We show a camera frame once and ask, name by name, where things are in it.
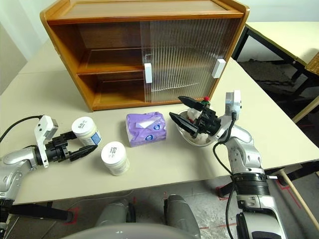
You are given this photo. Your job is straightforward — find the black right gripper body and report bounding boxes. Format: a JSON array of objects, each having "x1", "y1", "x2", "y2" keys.
[{"x1": 196, "y1": 106, "x2": 223, "y2": 137}]

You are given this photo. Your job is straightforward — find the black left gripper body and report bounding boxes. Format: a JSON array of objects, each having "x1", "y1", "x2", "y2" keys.
[{"x1": 45, "y1": 134, "x2": 73, "y2": 164}]

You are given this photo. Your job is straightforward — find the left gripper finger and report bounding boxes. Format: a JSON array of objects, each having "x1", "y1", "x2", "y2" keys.
[
  {"x1": 69, "y1": 144, "x2": 99, "y2": 162},
  {"x1": 59, "y1": 131, "x2": 78, "y2": 141}
]

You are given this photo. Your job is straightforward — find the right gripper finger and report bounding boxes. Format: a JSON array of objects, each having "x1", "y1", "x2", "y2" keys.
[
  {"x1": 169, "y1": 112, "x2": 200, "y2": 138},
  {"x1": 177, "y1": 96, "x2": 209, "y2": 112}
]

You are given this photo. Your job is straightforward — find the white toy with red hat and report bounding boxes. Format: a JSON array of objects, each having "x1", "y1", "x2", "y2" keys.
[{"x1": 185, "y1": 96, "x2": 212, "y2": 122}]

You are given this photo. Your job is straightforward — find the white plastic bottle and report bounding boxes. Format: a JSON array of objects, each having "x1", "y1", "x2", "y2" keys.
[
  {"x1": 101, "y1": 141, "x2": 131, "y2": 177},
  {"x1": 71, "y1": 116, "x2": 102, "y2": 146}
]

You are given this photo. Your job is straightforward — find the purple tissue pack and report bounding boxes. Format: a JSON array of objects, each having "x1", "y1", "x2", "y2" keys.
[{"x1": 125, "y1": 112, "x2": 167, "y2": 148}]

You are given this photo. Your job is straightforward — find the white door handle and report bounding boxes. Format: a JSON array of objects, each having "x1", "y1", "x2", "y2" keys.
[
  {"x1": 211, "y1": 58, "x2": 226, "y2": 79},
  {"x1": 144, "y1": 62, "x2": 153, "y2": 84}
]

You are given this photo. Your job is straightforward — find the ribbed glass sliding door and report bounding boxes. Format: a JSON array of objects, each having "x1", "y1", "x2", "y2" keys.
[
  {"x1": 149, "y1": 18, "x2": 241, "y2": 103},
  {"x1": 139, "y1": 20, "x2": 236, "y2": 103}
]

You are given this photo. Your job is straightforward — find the wooden cabinet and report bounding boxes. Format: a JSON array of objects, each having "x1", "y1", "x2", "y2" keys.
[{"x1": 39, "y1": 0, "x2": 250, "y2": 112}]

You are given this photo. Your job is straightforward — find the black table leg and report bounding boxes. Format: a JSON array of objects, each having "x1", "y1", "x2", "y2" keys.
[
  {"x1": 218, "y1": 183, "x2": 235, "y2": 200},
  {"x1": 9, "y1": 202, "x2": 73, "y2": 223}
]

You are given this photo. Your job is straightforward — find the grey rounded shape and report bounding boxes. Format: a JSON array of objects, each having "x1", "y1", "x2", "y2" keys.
[
  {"x1": 96, "y1": 199, "x2": 137, "y2": 228},
  {"x1": 163, "y1": 194, "x2": 201, "y2": 239}
]

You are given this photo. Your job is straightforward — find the silver curved robot torso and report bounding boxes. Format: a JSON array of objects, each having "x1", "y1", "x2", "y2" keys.
[{"x1": 61, "y1": 223, "x2": 200, "y2": 239}]

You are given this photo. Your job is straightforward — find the wooden stick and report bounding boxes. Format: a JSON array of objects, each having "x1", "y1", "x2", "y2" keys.
[{"x1": 279, "y1": 170, "x2": 319, "y2": 235}]

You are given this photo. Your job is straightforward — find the wicker chair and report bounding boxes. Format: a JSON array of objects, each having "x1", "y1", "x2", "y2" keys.
[{"x1": 305, "y1": 51, "x2": 319, "y2": 75}]

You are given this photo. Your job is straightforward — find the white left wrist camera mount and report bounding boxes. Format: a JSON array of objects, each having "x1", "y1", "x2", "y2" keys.
[{"x1": 34, "y1": 115, "x2": 59, "y2": 169}]

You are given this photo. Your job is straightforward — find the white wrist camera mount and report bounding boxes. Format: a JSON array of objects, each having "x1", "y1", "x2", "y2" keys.
[
  {"x1": 213, "y1": 90, "x2": 242, "y2": 140},
  {"x1": 34, "y1": 115, "x2": 59, "y2": 169}
]

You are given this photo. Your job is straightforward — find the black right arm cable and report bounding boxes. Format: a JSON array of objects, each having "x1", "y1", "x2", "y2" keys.
[{"x1": 212, "y1": 111, "x2": 237, "y2": 239}]

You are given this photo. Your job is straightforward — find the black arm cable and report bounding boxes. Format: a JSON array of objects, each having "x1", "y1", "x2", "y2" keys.
[
  {"x1": 0, "y1": 115, "x2": 44, "y2": 150},
  {"x1": 212, "y1": 111, "x2": 237, "y2": 239}
]

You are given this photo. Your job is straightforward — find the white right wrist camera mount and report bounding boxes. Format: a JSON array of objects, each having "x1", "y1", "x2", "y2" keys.
[{"x1": 213, "y1": 90, "x2": 242, "y2": 140}]

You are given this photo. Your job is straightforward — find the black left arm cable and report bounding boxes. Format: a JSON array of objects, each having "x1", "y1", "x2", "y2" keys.
[{"x1": 0, "y1": 115, "x2": 44, "y2": 150}]

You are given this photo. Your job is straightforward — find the beige table with black frame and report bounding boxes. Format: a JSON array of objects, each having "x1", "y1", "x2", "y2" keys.
[{"x1": 231, "y1": 21, "x2": 319, "y2": 83}]

